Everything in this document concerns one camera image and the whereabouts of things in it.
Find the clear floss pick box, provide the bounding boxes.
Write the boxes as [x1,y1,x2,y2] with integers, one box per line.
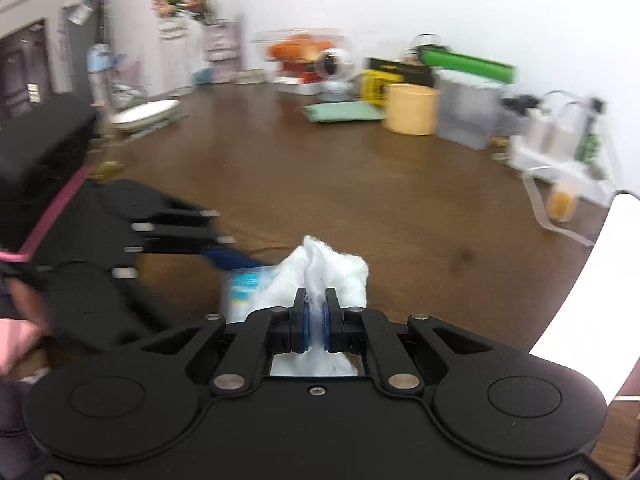
[219,266,278,323]

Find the white cotton wad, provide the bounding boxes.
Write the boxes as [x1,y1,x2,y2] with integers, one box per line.
[267,235,369,377]

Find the clear container green lid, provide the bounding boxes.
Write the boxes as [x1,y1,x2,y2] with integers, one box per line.
[418,44,516,151]

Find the person left hand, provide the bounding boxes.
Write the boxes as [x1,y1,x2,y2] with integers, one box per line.
[1,278,50,375]

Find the glass bottle yellow liquid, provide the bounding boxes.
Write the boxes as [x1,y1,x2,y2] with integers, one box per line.
[87,130,124,181]

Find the white plate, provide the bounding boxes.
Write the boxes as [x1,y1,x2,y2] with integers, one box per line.
[111,99,181,132]

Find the small striped eraser block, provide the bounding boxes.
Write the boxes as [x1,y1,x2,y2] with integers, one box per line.
[235,68,269,84]

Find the red white box stack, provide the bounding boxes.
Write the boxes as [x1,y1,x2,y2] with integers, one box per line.
[272,61,322,96]

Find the green folded cloth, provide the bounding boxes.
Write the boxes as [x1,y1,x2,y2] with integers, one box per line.
[304,101,386,124]

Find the glass jar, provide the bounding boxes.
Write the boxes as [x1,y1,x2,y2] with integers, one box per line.
[158,15,193,98]

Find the clear box orange peels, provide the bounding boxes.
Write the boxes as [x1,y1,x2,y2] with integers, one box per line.
[253,27,345,63]

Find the white astronaut figurine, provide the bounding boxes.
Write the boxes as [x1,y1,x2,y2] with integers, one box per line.
[314,48,355,102]

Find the yellow black battery box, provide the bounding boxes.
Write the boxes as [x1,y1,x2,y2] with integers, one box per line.
[360,58,435,106]

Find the yellow white plug cube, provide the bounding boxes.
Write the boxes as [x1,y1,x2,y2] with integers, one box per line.
[546,180,580,223]

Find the white power strip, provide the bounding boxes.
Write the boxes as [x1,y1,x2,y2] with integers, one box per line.
[506,136,616,209]

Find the green spray bottle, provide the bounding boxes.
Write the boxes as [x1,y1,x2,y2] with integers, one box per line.
[574,96,606,181]

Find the white charging cable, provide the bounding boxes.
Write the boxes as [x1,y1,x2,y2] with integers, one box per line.
[519,90,622,248]

